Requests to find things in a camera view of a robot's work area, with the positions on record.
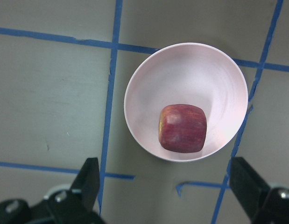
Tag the pink plate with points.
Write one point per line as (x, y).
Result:
(186, 73)

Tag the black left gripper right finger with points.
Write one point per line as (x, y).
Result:
(253, 193)

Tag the red apple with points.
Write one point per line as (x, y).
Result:
(182, 128)

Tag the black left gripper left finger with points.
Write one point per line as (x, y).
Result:
(86, 183)

